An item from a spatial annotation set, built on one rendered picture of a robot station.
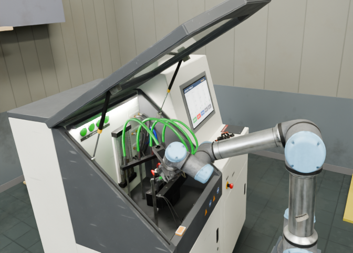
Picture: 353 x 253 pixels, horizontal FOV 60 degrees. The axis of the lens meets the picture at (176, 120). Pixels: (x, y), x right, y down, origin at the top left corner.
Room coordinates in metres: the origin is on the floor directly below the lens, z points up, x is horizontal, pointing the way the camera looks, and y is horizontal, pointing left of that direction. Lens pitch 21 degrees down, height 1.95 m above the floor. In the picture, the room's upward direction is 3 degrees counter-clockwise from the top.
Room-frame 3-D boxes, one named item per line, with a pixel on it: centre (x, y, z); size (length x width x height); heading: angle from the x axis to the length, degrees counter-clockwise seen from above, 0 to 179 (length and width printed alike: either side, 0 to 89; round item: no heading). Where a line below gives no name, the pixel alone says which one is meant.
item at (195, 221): (1.33, -0.09, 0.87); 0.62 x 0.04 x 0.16; 153
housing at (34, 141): (1.96, 0.38, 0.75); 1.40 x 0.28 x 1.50; 153
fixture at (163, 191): (1.55, 0.07, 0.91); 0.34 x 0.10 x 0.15; 153
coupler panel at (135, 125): (1.77, 0.25, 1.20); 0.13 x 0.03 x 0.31; 153
